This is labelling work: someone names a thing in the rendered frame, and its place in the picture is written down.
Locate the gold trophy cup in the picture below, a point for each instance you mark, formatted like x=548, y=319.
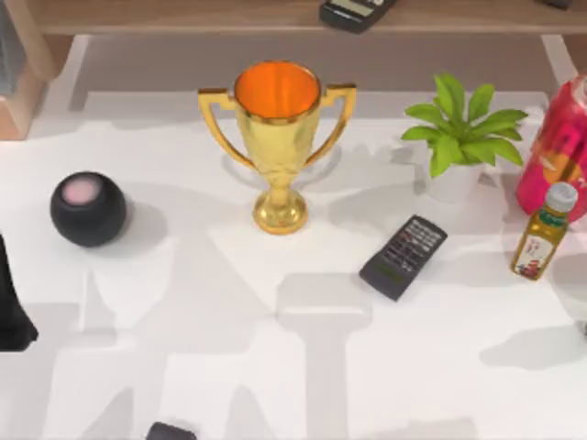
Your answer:
x=277, y=151

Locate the black calculator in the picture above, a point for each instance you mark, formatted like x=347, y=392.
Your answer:
x=403, y=258

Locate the green plant in white pot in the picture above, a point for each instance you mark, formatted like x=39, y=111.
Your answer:
x=458, y=133

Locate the black round speaker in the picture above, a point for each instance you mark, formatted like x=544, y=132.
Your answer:
x=87, y=211

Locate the black card payment terminal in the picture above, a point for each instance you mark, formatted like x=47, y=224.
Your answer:
x=355, y=14

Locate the wooden shelf unit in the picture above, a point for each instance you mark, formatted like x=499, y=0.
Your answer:
x=183, y=18

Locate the dark grey rounded object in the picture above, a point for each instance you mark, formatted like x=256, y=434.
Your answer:
x=170, y=432

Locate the yellow bottle with grey cap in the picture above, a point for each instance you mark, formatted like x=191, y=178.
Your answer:
x=541, y=238

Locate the red and pink can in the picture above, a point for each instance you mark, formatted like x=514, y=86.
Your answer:
x=555, y=151

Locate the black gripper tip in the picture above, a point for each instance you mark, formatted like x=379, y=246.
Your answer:
x=11, y=311

